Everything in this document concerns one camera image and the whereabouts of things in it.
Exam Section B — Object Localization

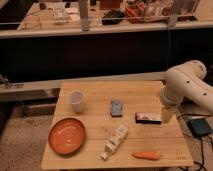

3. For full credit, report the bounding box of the orange pepper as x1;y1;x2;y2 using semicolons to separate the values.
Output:
132;151;161;160

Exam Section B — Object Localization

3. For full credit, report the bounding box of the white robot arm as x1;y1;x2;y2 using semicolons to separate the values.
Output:
159;60;213;123

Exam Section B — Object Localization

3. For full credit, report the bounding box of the white ceramic cup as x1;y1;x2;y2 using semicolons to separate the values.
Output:
69;91;85;113

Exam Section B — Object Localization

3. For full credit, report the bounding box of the black and white box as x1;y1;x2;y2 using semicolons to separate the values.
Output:
135;112;162;124

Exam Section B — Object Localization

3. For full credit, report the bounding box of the black power adapter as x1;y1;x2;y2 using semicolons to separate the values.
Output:
187;118;212;137

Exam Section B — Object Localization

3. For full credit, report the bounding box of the blue sponge block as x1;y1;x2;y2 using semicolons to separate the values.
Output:
110;100;123;117

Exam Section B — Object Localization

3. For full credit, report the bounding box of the orange red cloth bag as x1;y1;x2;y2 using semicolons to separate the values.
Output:
125;3;146;23

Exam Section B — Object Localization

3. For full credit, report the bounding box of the orange plate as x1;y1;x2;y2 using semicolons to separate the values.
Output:
48;118;86;155

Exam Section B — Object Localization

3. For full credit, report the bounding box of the black bag on shelf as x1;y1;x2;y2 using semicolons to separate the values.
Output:
102;10;124;25

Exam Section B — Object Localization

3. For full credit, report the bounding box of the black cable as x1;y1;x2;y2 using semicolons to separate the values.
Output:
176;113;213;171

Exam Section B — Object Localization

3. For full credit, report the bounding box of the grey metal post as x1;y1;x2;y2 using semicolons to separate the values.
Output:
78;0;89;31

